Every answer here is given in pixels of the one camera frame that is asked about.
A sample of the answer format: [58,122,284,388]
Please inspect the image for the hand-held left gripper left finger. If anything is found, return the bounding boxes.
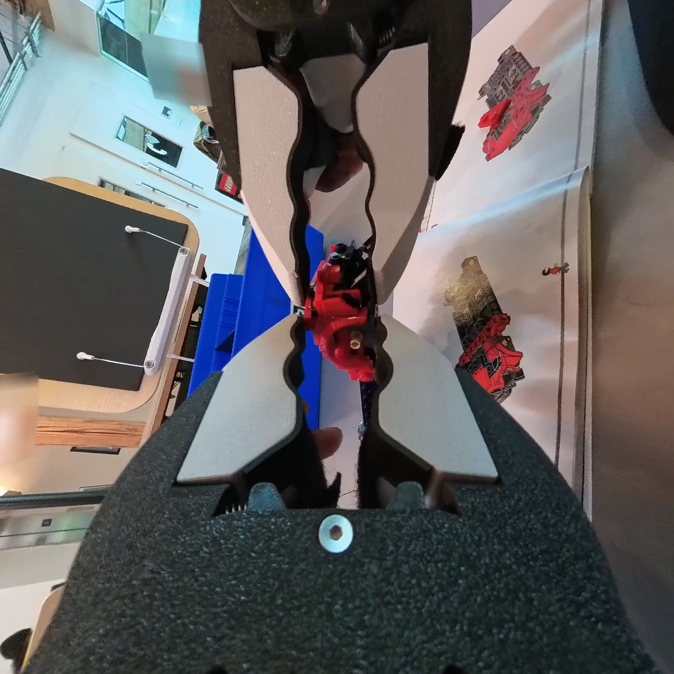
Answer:
[175,316,318,489]

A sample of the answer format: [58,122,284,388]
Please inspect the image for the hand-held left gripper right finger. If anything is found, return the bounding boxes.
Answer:
[359,321,501,498]

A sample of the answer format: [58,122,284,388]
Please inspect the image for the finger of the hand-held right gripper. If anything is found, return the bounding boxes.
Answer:
[232,64,312,308]
[351,38,436,304]

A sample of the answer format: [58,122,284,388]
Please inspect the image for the blue plastic bin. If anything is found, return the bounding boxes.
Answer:
[198,227,323,430]

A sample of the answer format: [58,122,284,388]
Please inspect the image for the red and black lego car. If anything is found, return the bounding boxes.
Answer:
[295,240,388,424]

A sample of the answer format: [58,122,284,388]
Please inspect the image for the lego box red car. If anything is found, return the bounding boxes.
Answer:
[214,169,244,203]

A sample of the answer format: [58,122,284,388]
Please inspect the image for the lego instruction booklet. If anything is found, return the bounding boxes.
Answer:
[395,0,607,498]

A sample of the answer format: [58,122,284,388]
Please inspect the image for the person's right hand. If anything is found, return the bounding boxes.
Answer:
[314,125,366,194]

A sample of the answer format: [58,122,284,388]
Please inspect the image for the person's left hand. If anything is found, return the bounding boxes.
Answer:
[314,426,346,462]

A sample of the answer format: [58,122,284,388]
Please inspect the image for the black quilted pad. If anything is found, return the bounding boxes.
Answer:
[629,0,674,77]

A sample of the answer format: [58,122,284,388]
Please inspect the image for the black panel on wooden easel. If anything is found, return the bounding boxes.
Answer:
[0,167,207,449]

